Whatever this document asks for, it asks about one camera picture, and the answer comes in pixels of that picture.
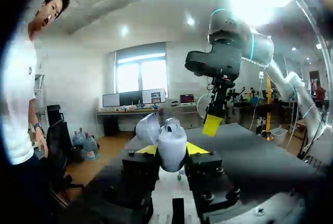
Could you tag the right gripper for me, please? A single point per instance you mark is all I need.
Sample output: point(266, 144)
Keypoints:
point(216, 61)

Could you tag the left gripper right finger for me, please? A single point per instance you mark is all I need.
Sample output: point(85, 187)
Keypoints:
point(205, 165)

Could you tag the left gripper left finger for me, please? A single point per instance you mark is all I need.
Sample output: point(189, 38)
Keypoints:
point(138, 165)

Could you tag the white earbud case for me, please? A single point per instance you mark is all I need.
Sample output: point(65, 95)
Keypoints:
point(170, 151)

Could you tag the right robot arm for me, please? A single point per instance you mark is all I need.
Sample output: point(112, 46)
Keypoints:
point(260, 45)

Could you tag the white plate with black stands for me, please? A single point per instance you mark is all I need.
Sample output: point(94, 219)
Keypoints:
point(166, 195)

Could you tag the white earbud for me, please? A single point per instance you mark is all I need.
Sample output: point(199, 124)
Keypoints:
point(172, 126)

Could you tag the person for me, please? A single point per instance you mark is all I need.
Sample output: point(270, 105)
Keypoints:
point(18, 91)

